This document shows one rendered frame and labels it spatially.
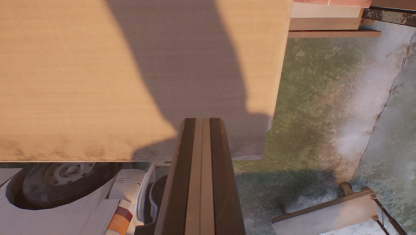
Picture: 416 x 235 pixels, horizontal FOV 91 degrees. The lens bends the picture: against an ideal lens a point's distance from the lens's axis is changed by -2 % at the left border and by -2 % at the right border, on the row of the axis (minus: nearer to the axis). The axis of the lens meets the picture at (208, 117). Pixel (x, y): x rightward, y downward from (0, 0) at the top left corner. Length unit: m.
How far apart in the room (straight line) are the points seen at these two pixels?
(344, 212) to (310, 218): 0.29
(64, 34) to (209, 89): 0.12
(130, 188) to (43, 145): 1.06
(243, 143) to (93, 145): 0.16
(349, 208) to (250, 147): 2.02
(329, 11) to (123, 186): 1.45
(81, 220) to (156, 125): 1.10
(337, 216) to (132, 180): 1.71
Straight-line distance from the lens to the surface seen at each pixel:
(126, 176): 1.39
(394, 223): 2.08
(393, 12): 1.32
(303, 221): 2.19
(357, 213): 2.34
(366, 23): 1.57
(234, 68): 0.19
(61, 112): 0.24
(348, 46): 1.56
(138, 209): 0.59
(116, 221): 1.22
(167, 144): 0.23
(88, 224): 1.25
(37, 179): 1.68
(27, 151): 0.30
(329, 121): 1.75
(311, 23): 1.32
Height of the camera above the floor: 1.27
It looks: 59 degrees down
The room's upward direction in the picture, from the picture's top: 179 degrees clockwise
